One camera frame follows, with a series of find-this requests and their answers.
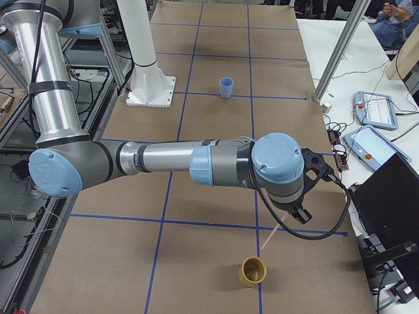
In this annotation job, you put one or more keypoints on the small metal cylinder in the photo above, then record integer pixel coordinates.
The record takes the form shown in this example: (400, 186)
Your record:
(326, 107)

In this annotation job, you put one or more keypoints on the person in blue shirt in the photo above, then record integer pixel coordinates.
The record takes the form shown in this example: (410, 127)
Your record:
(395, 23)

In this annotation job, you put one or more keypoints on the blue plastic cup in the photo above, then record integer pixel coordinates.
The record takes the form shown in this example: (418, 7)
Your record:
(226, 87)

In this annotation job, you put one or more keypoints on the aluminium frame post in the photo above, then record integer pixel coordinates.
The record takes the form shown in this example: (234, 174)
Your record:
(348, 31)

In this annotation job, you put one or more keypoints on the wooden yellow cup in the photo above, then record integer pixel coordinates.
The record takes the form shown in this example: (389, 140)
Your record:
(252, 271)

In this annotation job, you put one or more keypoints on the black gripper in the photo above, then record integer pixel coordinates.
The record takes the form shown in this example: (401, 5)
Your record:
(289, 207)

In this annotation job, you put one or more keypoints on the blue teach pendant near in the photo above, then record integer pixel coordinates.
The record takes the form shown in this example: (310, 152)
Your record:
(371, 147)

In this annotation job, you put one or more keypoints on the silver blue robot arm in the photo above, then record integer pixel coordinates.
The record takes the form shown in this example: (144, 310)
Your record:
(241, 72)

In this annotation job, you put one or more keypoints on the blue teach pendant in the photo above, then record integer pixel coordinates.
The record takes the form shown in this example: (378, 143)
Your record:
(375, 109)
(371, 147)

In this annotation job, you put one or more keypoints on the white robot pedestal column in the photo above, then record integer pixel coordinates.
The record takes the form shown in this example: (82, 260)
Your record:
(149, 86)

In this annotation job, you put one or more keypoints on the orange black connector board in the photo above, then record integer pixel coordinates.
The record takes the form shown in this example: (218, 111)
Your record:
(338, 149)

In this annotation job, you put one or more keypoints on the black monitor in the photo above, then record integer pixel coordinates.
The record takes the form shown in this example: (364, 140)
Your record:
(387, 204)

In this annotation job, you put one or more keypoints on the blue teach pendant far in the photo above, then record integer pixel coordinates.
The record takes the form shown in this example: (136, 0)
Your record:
(375, 109)

